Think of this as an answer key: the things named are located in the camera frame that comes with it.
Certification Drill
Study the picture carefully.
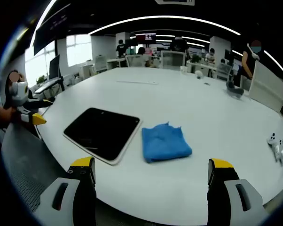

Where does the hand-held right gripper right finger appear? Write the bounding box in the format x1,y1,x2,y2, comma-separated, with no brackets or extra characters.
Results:
206,158,269,226

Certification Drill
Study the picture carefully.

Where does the grey mesh chair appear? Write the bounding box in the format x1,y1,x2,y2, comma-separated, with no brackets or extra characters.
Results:
1,123,71,212

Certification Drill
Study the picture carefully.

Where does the white panel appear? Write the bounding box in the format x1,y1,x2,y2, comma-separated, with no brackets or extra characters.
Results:
249,60,283,112

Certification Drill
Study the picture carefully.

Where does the white device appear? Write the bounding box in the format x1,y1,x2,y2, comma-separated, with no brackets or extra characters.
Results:
267,132,283,163

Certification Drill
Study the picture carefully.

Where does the blue cleaning cloth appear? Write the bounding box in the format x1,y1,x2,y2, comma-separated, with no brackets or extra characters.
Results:
141,121,193,163

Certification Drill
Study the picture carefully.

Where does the white mesh office chair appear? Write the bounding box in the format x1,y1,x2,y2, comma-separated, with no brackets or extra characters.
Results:
161,50,187,70
216,63,233,81
94,55,108,73

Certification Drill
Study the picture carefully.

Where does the grey curved object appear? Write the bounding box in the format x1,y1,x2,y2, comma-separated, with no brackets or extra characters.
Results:
226,81,244,97

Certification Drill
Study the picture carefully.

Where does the curved ceiling light strip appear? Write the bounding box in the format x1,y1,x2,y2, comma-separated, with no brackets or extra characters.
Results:
87,15,241,36

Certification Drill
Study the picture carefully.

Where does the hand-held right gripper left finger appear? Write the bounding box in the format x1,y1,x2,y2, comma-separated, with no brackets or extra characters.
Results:
34,156,97,226

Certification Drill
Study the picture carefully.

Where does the wall screen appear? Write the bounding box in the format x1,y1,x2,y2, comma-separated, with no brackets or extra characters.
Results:
135,32,157,42

